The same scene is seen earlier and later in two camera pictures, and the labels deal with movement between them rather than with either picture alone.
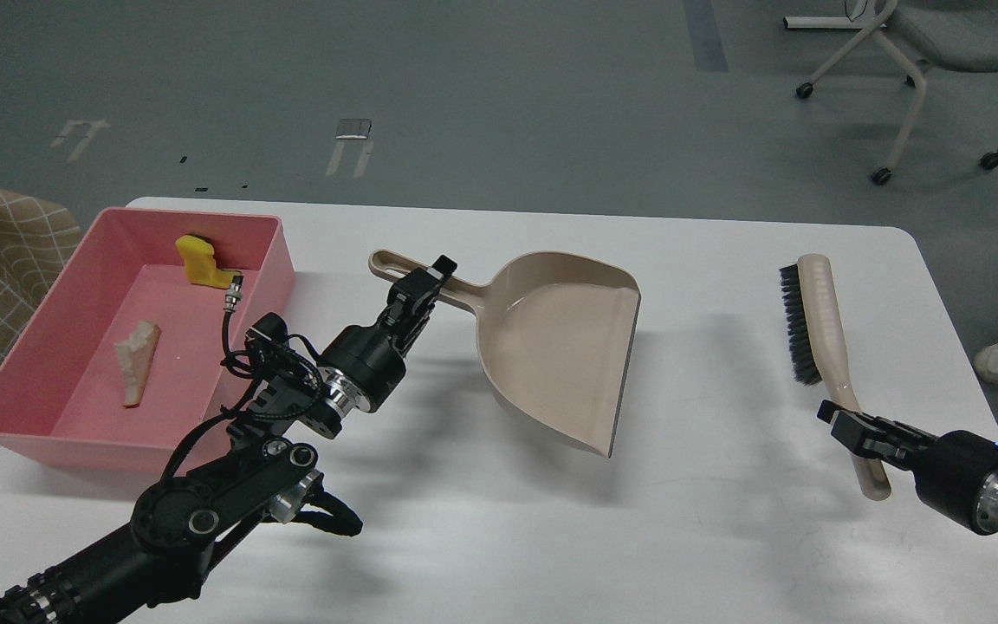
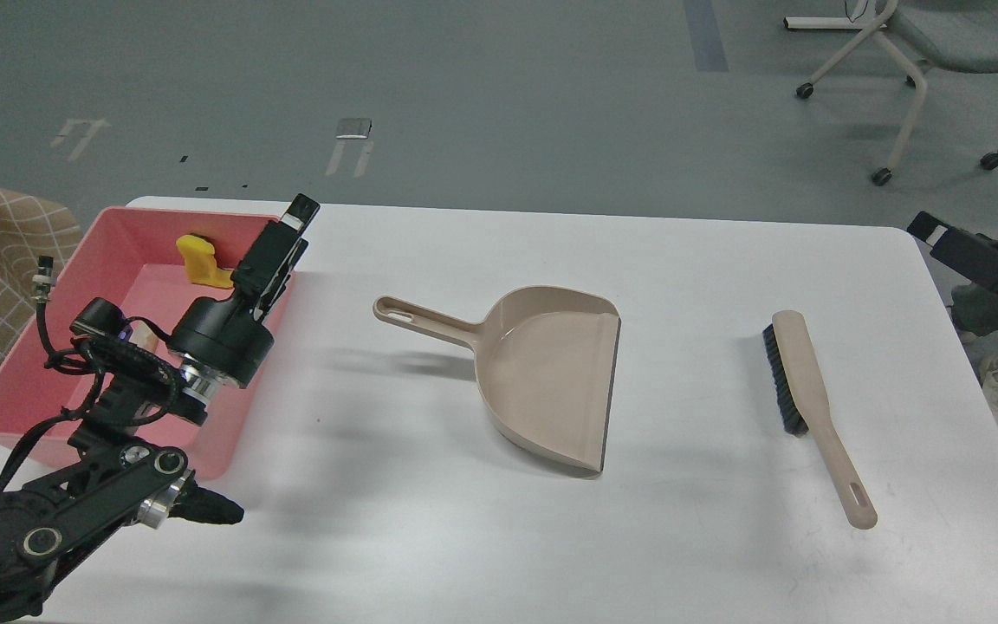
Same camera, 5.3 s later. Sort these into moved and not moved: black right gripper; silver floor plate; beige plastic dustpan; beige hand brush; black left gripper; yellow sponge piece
Moved: beige hand brush; black right gripper; black left gripper; beige plastic dustpan
Not moved: silver floor plate; yellow sponge piece
